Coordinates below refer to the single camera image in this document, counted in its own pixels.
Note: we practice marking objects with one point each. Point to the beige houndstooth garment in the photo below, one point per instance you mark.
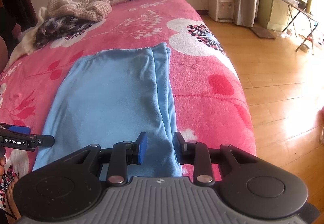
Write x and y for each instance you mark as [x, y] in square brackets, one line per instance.
[93, 10]

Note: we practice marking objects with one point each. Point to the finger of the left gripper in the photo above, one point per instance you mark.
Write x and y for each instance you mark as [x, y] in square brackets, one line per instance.
[25, 142]
[17, 129]

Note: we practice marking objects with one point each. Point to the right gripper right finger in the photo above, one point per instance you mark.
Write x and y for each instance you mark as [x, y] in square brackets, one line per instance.
[203, 158]

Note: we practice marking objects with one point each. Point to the dark plaid shirt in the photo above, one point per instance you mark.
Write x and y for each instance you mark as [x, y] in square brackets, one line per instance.
[56, 28]

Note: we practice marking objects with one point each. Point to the light blue t-shirt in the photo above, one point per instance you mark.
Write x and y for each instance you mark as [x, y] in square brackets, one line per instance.
[113, 96]

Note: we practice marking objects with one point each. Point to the white water dispenser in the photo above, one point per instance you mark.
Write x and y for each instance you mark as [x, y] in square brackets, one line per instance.
[221, 10]

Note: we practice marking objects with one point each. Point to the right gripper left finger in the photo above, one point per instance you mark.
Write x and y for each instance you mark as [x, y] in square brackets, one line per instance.
[118, 158]

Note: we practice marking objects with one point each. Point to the cream white sweater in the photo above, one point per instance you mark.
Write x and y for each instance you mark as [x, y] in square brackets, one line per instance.
[28, 37]

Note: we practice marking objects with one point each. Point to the pink floral blanket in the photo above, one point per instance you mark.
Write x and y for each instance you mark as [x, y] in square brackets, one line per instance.
[210, 105]

